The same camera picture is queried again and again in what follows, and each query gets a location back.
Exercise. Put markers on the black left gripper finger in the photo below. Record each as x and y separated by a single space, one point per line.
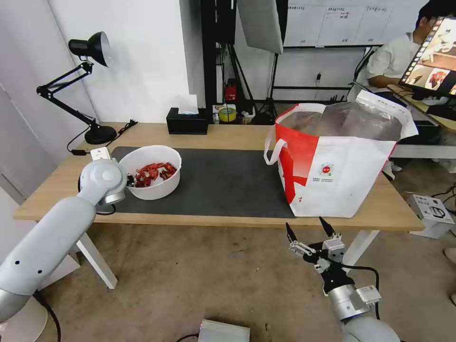
131 180

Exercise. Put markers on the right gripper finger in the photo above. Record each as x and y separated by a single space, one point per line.
293 237
335 244

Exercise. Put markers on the white round bowl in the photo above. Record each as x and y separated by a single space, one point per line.
156 190

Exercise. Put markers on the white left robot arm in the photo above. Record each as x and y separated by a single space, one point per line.
53 231

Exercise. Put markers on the white and red takeout bag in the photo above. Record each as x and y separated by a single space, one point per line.
331 167

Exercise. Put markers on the red crayfish shells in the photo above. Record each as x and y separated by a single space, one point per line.
153 172

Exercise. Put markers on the white table leg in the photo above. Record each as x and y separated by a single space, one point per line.
361 246
98 260

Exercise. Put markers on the black desk lamp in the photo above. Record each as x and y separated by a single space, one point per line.
98 133

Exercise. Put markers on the black tissue box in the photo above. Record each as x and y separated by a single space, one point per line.
187 124

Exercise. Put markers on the dark grey desk mat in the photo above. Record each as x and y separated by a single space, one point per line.
228 181

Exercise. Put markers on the white shoe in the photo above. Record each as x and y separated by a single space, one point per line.
389 171

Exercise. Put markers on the white tissue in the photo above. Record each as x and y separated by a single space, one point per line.
187 105

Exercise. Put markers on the white cardboard box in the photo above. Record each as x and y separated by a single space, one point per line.
433 217

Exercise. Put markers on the yellow tape roll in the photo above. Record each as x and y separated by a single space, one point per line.
227 114

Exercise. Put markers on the silver metal device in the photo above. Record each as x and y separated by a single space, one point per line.
224 331

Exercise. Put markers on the red canister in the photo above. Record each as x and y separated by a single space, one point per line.
231 92

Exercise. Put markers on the black tripod light stand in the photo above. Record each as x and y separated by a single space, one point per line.
246 85

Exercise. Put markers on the black metal rack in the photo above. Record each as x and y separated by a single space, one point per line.
210 53

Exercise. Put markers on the wooden side desk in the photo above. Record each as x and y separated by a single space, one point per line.
424 107

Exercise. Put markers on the white round base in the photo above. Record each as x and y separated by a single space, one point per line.
35 320

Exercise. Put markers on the person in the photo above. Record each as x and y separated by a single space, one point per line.
390 60

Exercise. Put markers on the grey softbox light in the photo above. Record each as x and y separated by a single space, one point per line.
260 25

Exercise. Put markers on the computer monitor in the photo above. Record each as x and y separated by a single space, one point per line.
431 60

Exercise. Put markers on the white whiteboard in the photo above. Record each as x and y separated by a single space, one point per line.
342 25

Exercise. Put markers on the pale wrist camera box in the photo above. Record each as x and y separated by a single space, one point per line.
321 265

